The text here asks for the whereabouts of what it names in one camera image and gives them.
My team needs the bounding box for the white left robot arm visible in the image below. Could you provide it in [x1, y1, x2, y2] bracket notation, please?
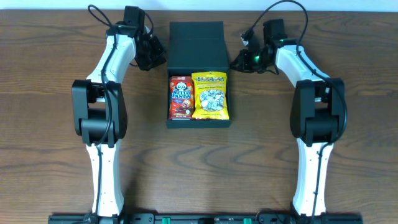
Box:
[72, 23, 162, 223]

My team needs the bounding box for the dark green box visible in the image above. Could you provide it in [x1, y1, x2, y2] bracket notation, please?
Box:
[165, 21, 233, 129]

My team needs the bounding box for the yellow candy bag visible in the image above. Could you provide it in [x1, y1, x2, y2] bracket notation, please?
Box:
[192, 72, 229, 120]

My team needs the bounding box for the red Hello Panda box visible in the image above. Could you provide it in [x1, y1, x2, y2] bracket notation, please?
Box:
[169, 76, 195, 120]

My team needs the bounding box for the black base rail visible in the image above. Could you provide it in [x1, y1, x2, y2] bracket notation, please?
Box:
[47, 213, 363, 224]

